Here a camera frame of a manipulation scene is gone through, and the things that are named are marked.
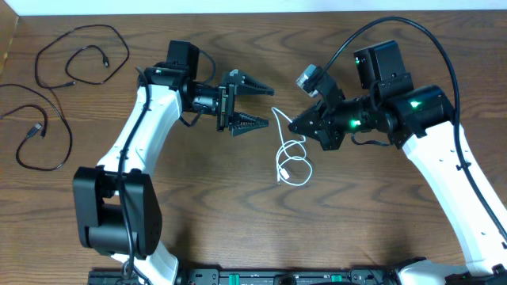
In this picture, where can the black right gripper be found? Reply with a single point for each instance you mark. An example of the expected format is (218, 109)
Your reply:
(324, 128)

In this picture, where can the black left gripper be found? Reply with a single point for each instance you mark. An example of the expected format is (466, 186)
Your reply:
(226, 96)

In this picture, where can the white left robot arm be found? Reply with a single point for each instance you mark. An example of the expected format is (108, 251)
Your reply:
(117, 210)

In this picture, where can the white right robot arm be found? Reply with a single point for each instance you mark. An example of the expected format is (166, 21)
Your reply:
(421, 123)

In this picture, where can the cardboard panel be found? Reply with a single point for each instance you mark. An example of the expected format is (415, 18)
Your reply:
(8, 26)

